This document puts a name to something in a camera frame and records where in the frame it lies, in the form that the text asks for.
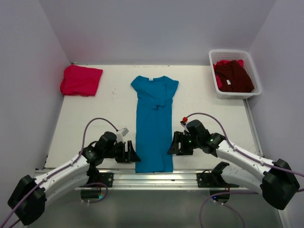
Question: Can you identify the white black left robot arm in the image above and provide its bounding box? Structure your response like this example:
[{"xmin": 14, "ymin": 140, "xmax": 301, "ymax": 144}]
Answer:
[{"xmin": 8, "ymin": 132, "xmax": 141, "ymax": 226}]

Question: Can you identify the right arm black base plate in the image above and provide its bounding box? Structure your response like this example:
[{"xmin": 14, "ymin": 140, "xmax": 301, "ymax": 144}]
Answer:
[{"xmin": 196, "ymin": 170, "xmax": 239, "ymax": 188}]

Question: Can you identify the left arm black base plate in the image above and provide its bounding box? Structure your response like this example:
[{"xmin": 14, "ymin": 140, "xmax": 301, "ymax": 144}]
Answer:
[{"xmin": 96, "ymin": 172, "xmax": 114, "ymax": 188}]

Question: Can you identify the aluminium front rail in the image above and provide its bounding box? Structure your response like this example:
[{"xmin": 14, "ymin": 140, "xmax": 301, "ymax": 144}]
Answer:
[{"xmin": 33, "ymin": 169, "xmax": 262, "ymax": 190}]

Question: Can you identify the folded pink t shirt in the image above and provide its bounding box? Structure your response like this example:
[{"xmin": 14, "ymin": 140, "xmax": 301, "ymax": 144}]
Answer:
[{"xmin": 60, "ymin": 65, "xmax": 103, "ymax": 96}]

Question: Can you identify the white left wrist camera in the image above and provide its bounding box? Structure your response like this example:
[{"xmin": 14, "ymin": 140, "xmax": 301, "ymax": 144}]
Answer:
[{"xmin": 116, "ymin": 128, "xmax": 129, "ymax": 143}]

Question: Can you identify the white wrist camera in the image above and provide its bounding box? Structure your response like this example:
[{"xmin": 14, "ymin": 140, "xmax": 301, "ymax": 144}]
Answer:
[
  {"xmin": 180, "ymin": 117, "xmax": 188, "ymax": 131},
  {"xmin": 116, "ymin": 128, "xmax": 129, "ymax": 143}
]

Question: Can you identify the white plastic laundry basket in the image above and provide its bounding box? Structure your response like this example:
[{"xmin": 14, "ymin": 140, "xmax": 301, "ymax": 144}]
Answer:
[{"xmin": 209, "ymin": 49, "xmax": 262, "ymax": 99}]

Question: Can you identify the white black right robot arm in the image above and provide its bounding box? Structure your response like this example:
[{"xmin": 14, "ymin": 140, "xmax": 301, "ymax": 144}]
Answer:
[{"xmin": 168, "ymin": 120, "xmax": 300, "ymax": 210}]

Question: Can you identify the dark red t shirt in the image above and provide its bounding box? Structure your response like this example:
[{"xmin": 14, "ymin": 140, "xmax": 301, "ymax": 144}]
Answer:
[{"xmin": 214, "ymin": 60, "xmax": 254, "ymax": 93}]

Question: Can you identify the blue t shirt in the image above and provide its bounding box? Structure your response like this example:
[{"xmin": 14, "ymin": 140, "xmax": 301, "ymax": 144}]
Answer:
[{"xmin": 131, "ymin": 76, "xmax": 179, "ymax": 173}]

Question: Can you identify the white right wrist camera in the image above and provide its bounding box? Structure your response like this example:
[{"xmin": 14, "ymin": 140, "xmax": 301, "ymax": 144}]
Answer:
[{"xmin": 180, "ymin": 117, "xmax": 188, "ymax": 131}]

